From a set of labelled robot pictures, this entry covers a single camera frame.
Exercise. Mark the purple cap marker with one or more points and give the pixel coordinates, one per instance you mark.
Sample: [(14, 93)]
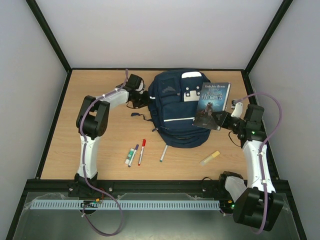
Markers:
[(133, 155)]

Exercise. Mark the yellow highlighter pen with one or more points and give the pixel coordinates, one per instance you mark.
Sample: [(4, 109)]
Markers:
[(209, 158)]

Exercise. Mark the green label glue stick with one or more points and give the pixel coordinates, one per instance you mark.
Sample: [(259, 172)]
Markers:
[(129, 156)]

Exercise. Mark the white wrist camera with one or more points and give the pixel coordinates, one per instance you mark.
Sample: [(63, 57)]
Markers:
[(141, 86), (237, 107)]

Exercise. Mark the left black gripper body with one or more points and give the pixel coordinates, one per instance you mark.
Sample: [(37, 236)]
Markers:
[(140, 100)]

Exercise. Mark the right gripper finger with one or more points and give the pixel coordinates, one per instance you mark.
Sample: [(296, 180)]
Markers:
[(217, 114), (215, 122)]

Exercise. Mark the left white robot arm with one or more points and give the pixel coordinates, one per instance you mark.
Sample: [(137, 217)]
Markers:
[(92, 122)]

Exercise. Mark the light blue slotted cable duct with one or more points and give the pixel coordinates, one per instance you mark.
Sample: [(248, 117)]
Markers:
[(126, 205)]

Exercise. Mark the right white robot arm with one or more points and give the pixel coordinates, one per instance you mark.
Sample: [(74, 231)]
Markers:
[(256, 202)]

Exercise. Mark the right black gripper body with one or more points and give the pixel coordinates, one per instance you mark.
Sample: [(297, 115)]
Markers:
[(227, 120)]

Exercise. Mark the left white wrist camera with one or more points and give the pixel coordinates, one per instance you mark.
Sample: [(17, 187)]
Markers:
[(141, 86)]

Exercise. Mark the navy blue backpack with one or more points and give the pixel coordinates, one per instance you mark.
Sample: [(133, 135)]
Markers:
[(173, 101)]

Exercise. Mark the red cap marker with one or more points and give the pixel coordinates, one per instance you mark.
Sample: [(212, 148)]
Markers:
[(141, 152)]

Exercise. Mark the black aluminium frame rail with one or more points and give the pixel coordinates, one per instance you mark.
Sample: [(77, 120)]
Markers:
[(202, 188)]

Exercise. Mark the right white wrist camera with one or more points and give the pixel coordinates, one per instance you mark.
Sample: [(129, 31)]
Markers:
[(237, 107)]

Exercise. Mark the dark blue Wuthering Heights book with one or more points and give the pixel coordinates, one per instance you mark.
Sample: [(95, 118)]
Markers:
[(212, 98)]

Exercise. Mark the green cap marker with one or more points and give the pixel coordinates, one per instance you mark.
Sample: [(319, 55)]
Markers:
[(163, 153)]

